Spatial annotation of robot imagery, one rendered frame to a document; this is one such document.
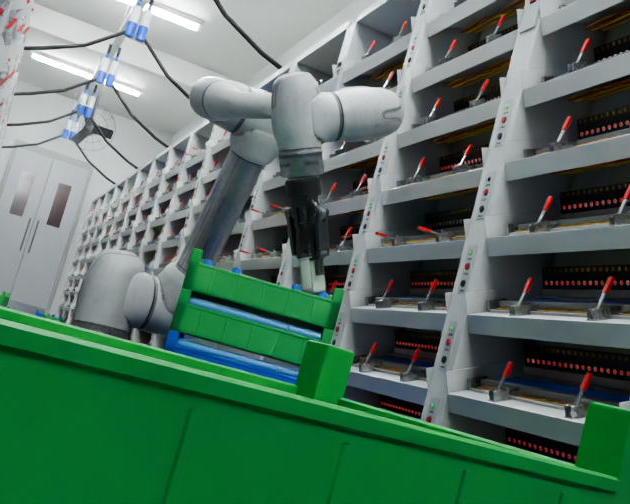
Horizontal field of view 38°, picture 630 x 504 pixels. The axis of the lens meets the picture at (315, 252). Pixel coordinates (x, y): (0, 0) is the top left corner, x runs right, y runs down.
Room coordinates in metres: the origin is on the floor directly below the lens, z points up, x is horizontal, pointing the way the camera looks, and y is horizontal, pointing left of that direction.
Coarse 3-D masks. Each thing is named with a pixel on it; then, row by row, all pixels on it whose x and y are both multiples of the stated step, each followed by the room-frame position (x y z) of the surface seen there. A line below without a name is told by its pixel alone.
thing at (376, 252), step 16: (464, 224) 2.20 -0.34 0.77; (368, 240) 2.78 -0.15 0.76; (384, 240) 2.77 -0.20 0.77; (464, 240) 2.21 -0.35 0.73; (368, 256) 2.77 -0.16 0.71; (384, 256) 2.66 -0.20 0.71; (400, 256) 2.56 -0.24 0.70; (416, 256) 2.47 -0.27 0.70; (432, 256) 2.38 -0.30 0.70; (448, 256) 2.30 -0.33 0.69
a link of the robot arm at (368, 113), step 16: (208, 96) 2.16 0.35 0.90; (224, 96) 2.10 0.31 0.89; (240, 96) 2.06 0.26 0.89; (256, 96) 2.03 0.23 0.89; (352, 96) 1.79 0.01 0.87; (368, 96) 1.80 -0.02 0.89; (384, 96) 1.82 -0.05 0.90; (208, 112) 2.19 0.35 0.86; (224, 112) 2.11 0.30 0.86; (240, 112) 2.06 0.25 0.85; (256, 112) 2.04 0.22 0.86; (352, 112) 1.78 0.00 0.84; (368, 112) 1.79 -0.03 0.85; (384, 112) 1.81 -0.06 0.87; (400, 112) 1.84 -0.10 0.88; (352, 128) 1.80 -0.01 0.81; (368, 128) 1.81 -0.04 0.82; (384, 128) 1.83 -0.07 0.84
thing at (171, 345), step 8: (168, 336) 1.71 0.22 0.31; (176, 336) 1.71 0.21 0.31; (168, 344) 1.71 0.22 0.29; (176, 344) 1.72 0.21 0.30; (176, 352) 1.71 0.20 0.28; (184, 352) 1.71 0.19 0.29; (192, 352) 1.71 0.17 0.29; (200, 352) 1.71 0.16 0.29; (208, 360) 1.71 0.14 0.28; (216, 360) 1.71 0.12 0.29; (224, 360) 1.71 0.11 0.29; (232, 360) 1.71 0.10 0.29; (240, 368) 1.72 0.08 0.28; (248, 368) 1.72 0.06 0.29; (256, 368) 1.72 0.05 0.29; (272, 376) 1.72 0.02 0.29; (280, 376) 1.72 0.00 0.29; (288, 376) 1.72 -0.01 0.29
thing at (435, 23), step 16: (464, 0) 2.61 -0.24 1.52; (480, 0) 2.47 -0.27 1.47; (496, 0) 2.40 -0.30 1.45; (512, 0) 2.53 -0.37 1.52; (432, 16) 2.78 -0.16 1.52; (448, 16) 2.64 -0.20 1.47; (464, 16) 2.56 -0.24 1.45; (480, 16) 2.69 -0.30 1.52; (496, 16) 2.61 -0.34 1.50; (432, 32) 2.75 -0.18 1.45
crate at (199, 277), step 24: (192, 264) 1.71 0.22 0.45; (192, 288) 1.71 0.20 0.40; (216, 288) 1.71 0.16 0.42; (240, 288) 1.71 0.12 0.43; (264, 288) 1.72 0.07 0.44; (288, 288) 1.72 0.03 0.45; (336, 288) 1.72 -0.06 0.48; (264, 312) 1.76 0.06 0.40; (288, 312) 1.72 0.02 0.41; (312, 312) 1.72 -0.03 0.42; (336, 312) 1.73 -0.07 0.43
